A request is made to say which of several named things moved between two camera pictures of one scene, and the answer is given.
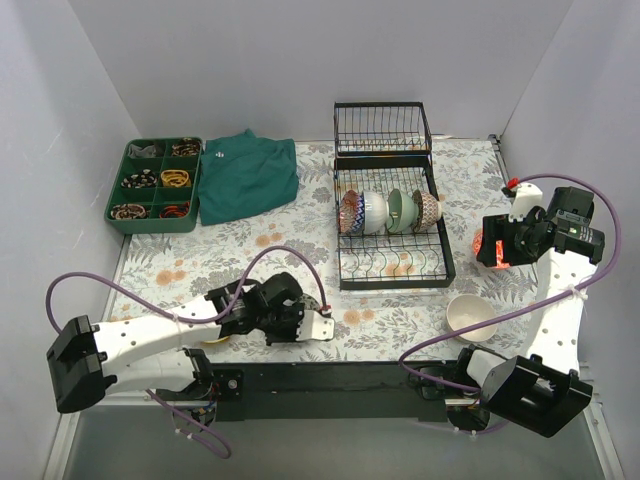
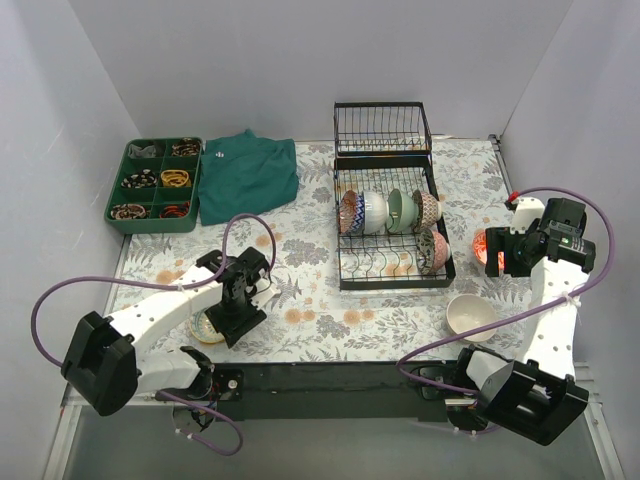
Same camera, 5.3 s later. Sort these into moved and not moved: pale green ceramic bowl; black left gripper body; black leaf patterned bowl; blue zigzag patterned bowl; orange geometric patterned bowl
Moved: black left gripper body; black leaf patterned bowl
Not moved: blue zigzag patterned bowl; orange geometric patterned bowl; pale green ceramic bowl
